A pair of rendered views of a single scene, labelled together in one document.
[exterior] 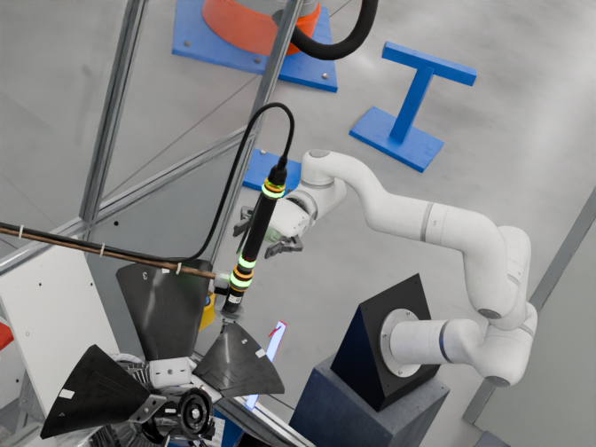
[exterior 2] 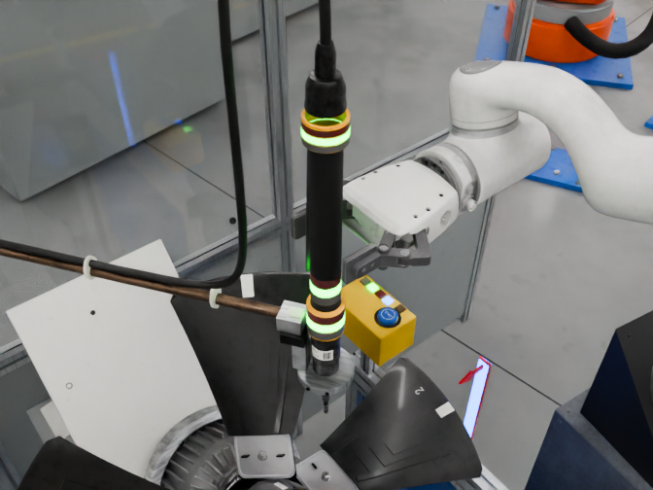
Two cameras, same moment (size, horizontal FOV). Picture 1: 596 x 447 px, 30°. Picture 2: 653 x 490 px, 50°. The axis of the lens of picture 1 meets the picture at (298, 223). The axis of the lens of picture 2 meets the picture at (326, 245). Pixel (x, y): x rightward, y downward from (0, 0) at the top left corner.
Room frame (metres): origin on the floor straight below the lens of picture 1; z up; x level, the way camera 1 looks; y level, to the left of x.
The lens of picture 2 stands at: (1.38, -0.19, 2.14)
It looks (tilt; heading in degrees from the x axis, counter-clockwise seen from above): 43 degrees down; 30
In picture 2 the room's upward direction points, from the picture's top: straight up
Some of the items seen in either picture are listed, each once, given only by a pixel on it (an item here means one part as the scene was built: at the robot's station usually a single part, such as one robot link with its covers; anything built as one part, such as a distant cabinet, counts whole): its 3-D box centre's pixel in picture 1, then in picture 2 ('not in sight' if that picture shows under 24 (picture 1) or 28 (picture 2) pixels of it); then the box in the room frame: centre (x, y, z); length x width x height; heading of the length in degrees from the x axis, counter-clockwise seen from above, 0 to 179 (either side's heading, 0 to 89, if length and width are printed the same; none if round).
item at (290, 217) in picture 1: (282, 221); (402, 203); (1.94, 0.03, 1.66); 0.11 x 0.10 x 0.07; 158
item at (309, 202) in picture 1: (298, 210); (444, 183); (2.00, 0.01, 1.66); 0.09 x 0.03 x 0.08; 68
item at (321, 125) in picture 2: (273, 188); (326, 128); (1.84, 0.07, 1.80); 0.04 x 0.04 x 0.03
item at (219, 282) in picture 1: (230, 294); (317, 344); (1.83, 0.08, 1.50); 0.09 x 0.07 x 0.10; 103
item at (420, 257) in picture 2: (290, 238); (408, 237); (1.89, 0.00, 1.66); 0.08 x 0.06 x 0.01; 61
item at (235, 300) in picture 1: (254, 242); (326, 250); (1.84, 0.07, 1.65); 0.04 x 0.04 x 0.46
